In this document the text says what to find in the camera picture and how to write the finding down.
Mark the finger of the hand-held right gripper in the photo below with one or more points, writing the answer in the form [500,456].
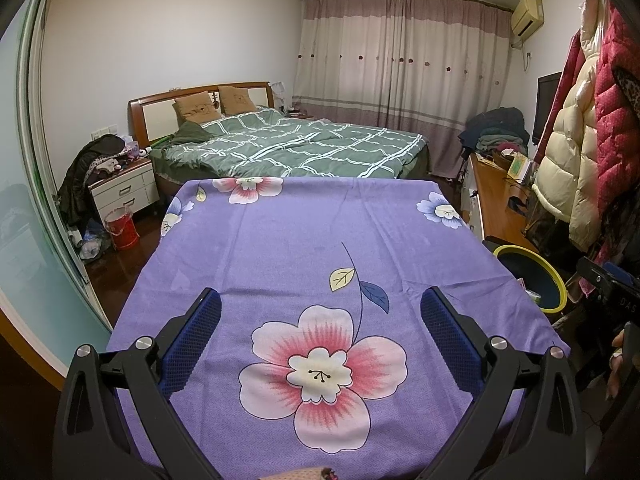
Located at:
[615,270]

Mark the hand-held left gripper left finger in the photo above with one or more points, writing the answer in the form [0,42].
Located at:
[192,340]

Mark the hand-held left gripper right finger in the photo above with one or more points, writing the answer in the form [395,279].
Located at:
[450,340]

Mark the white bottle with green cap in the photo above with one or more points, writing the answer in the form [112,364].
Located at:
[536,296]

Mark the yellow rimmed trash bin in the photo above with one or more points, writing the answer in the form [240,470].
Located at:
[530,270]

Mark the person's right hand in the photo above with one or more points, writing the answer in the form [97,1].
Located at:
[620,360]

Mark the cream down jacket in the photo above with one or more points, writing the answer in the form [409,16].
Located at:
[565,160]

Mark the red bucket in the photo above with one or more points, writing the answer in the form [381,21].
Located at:
[122,232]

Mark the red down jacket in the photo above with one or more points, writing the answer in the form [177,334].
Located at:
[615,135]

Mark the plastic bags on floor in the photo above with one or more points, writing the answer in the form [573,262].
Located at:
[95,245]

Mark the wooden cabinet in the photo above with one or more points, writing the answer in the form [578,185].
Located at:
[495,200]

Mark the green box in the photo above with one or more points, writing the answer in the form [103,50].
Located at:
[519,167]

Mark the purple floral tablecloth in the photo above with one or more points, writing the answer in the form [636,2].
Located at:
[300,240]

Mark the white nightstand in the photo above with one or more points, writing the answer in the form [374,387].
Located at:
[125,190]

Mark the black television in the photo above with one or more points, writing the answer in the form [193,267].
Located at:
[546,110]

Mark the pile of folded clothes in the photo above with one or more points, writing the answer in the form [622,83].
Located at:
[495,130]

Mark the leopard print scarf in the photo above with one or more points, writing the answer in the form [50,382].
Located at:
[630,85]

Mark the sliding wardrobe door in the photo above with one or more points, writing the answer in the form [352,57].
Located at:
[30,240]

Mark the heap of dark clothes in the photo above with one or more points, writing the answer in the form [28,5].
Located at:
[80,175]

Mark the dark green cloth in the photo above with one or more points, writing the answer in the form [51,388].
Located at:
[190,132]

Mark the wooden bed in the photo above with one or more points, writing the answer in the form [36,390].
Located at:
[150,115]

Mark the brown pillow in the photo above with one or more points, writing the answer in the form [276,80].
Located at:
[237,100]
[197,107]

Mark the wooden nightstand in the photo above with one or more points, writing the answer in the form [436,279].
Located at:
[297,114]

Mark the pink and white curtain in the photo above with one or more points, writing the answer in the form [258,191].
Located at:
[400,70]

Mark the wall socket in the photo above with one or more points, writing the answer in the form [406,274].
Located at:
[102,135]

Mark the wall air conditioner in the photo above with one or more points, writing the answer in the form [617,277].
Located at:
[527,15]

